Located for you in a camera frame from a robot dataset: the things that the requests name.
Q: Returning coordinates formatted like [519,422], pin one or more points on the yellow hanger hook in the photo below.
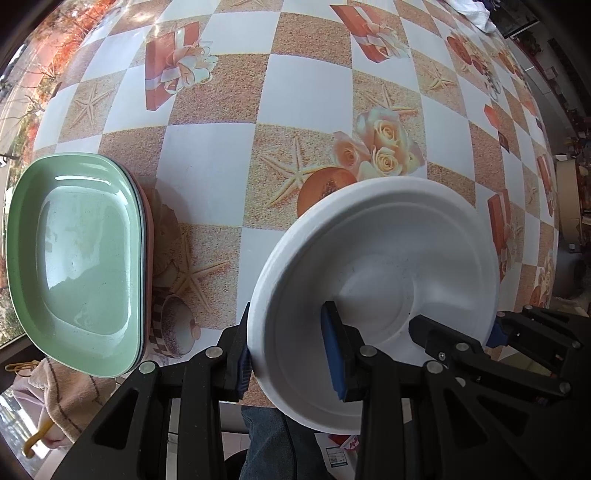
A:
[36,438]

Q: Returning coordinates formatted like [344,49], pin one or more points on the white cloth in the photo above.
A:
[471,11]

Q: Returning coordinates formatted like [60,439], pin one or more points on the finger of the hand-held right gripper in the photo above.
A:
[443,337]
[497,334]

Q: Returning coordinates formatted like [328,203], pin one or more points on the white box with label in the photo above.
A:
[339,454]

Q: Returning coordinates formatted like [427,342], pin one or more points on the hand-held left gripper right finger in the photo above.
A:
[334,355]

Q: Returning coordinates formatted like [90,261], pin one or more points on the white bowl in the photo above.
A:
[392,258]

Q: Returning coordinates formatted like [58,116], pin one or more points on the printed checkered tablecloth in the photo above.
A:
[300,87]

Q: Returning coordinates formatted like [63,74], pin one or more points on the person's jeans leg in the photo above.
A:
[268,445]

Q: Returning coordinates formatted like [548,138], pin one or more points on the green plate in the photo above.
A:
[78,258]

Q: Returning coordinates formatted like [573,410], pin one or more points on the pink striped towel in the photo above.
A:
[60,397]

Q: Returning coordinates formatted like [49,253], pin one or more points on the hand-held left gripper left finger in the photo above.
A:
[242,369]

